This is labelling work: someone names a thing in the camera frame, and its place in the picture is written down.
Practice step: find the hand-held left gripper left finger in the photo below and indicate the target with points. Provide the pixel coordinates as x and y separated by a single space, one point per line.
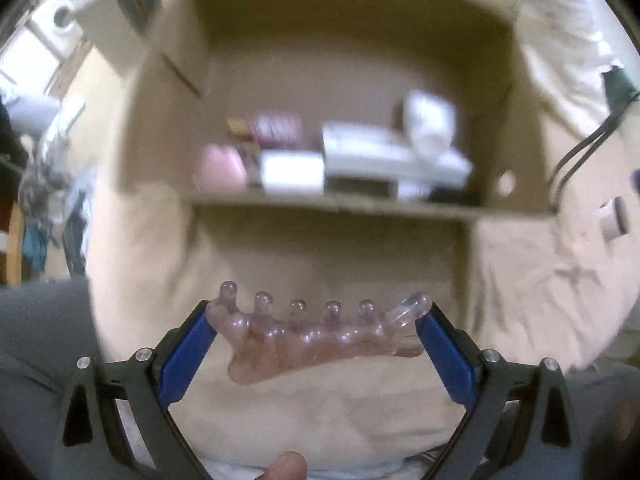
187 355

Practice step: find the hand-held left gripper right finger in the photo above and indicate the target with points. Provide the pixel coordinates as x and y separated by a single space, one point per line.
445 360

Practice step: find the clear pink knobbed massager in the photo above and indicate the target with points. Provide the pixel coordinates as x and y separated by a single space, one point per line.
300 350

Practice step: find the small white block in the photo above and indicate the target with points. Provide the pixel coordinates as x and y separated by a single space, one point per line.
292 172

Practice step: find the white rectangular electronic device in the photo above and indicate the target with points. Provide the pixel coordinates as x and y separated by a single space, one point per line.
370 155

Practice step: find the large cardboard box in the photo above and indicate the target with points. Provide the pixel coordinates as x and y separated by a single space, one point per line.
350 50

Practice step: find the person's left hand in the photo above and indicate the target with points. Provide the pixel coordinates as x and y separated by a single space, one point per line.
285 467

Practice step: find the white duvet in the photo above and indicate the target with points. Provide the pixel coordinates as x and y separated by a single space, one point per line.
550 285

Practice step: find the person's grey trousers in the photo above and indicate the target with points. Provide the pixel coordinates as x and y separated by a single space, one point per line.
40 335

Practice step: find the small black object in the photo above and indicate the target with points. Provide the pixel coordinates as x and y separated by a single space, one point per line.
452 195

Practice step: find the white and black plastic bag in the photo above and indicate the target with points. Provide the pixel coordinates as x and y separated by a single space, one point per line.
77 225

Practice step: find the teal blue garment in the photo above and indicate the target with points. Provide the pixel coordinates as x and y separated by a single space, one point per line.
36 245

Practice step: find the pink rounded object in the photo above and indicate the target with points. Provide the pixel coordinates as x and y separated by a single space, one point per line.
222 167

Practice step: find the curved wooden chair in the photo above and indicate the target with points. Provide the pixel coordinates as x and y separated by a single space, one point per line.
14 245

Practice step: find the white plug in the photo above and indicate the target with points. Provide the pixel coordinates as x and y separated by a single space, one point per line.
614 217

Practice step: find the small brass metal object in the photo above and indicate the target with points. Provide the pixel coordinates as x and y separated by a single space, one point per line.
239 129

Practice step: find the white rounded container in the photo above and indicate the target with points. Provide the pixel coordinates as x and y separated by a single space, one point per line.
430 120

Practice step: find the maroon small box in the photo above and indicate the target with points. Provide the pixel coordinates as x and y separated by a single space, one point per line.
276 130

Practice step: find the white stuffed bag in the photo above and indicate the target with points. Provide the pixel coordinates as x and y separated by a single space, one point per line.
32 112

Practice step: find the small dark teal cloth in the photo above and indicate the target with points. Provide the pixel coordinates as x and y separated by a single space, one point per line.
620 87

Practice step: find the white washing machine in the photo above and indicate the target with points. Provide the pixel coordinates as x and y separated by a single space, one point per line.
62 17

